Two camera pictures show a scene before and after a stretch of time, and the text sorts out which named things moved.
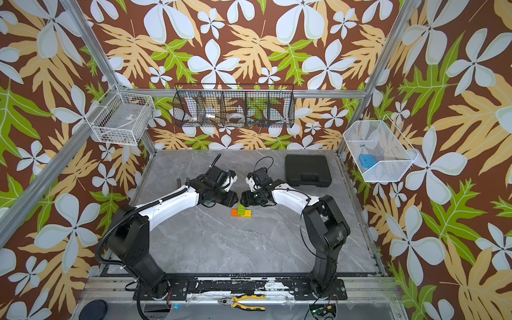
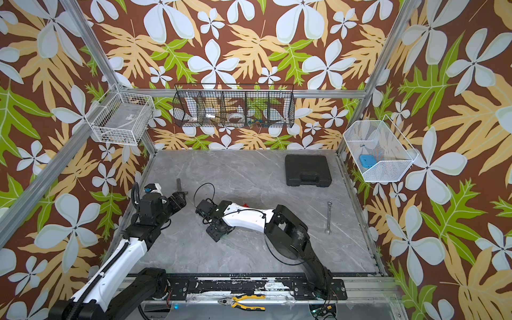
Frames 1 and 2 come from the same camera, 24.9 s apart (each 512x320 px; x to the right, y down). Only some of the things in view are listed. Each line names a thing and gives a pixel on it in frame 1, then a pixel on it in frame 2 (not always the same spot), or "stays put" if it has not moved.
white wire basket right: (381, 151) stays put
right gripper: (247, 199) -> (212, 233)
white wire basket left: (122, 117) stays put
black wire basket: (234, 105) stays put
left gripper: (231, 201) -> (181, 201)
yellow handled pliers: (232, 301) stays put
